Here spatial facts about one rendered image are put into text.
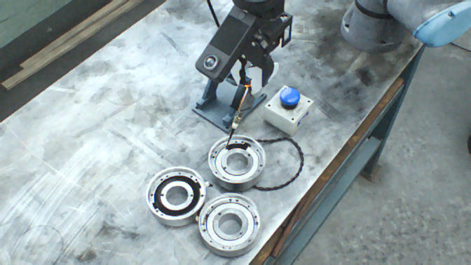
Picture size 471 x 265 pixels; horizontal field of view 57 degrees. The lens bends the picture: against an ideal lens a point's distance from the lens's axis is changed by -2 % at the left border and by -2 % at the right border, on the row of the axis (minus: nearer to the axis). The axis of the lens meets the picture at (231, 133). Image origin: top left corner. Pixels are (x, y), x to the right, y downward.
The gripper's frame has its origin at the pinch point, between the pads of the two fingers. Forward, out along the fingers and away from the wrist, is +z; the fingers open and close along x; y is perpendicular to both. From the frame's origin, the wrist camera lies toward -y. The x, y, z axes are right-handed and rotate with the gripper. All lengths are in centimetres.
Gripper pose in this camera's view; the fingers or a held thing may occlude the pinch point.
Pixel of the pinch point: (247, 90)
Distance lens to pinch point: 78.7
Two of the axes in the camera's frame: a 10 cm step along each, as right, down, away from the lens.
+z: 0.3, 5.9, 8.0
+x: -7.6, -5.0, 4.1
